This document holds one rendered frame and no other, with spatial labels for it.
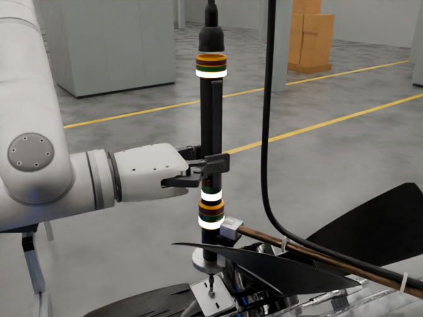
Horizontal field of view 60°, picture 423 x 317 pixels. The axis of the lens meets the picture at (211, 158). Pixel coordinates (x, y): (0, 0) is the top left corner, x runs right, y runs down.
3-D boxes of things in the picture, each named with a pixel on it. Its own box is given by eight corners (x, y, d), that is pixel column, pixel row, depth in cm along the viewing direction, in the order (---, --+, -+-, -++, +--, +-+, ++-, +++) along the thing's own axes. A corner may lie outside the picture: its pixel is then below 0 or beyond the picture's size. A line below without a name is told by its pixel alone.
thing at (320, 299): (289, 317, 76) (381, 278, 96) (296, 316, 74) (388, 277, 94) (284, 306, 76) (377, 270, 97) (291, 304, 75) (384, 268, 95)
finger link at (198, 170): (187, 178, 56) (227, 170, 58) (195, 187, 53) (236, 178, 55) (187, 158, 54) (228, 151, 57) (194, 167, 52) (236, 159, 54)
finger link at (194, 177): (143, 180, 53) (169, 166, 57) (184, 196, 49) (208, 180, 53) (142, 173, 52) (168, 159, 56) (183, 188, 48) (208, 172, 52)
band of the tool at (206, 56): (231, 75, 54) (231, 55, 52) (216, 81, 50) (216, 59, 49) (206, 72, 56) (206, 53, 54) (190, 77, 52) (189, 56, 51)
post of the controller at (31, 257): (45, 292, 115) (33, 241, 107) (34, 295, 114) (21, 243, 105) (45, 285, 117) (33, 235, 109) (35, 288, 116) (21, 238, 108)
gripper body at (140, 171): (104, 185, 58) (172, 172, 62) (116, 218, 50) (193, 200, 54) (97, 141, 55) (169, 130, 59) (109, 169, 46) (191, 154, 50)
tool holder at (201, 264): (247, 260, 67) (249, 215, 63) (228, 284, 62) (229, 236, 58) (205, 244, 71) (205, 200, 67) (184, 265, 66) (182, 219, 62)
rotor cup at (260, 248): (313, 294, 71) (288, 231, 76) (260, 315, 63) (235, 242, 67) (266, 308, 82) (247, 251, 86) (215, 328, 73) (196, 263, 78)
